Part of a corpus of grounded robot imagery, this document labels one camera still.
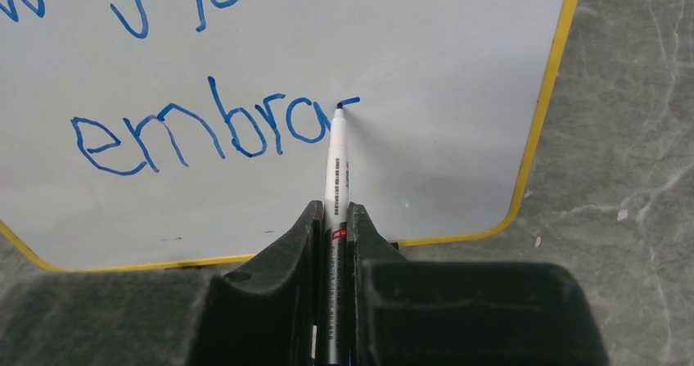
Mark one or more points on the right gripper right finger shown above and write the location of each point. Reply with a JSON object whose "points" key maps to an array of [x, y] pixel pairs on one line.
{"points": [[408, 312]]}

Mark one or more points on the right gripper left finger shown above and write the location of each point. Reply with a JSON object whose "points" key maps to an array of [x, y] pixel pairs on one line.
{"points": [[263, 312]]}

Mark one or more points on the white marker pen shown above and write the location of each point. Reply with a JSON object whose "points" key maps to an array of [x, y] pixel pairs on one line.
{"points": [[331, 346]]}

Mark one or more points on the whiteboard with yellow frame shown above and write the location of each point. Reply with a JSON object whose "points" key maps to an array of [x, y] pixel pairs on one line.
{"points": [[159, 133]]}

